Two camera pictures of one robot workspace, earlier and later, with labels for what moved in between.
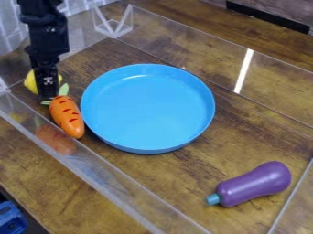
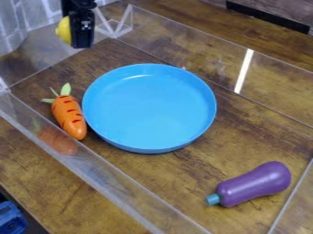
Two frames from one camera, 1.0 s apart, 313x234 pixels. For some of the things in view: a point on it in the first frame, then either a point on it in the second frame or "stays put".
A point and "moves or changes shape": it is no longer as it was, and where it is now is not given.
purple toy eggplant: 268,179 stays put
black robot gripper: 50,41 → 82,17
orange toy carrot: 67,113 stays put
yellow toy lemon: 30,81 moves or changes shape
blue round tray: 148,108 stays put
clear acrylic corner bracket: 112,27 stays put
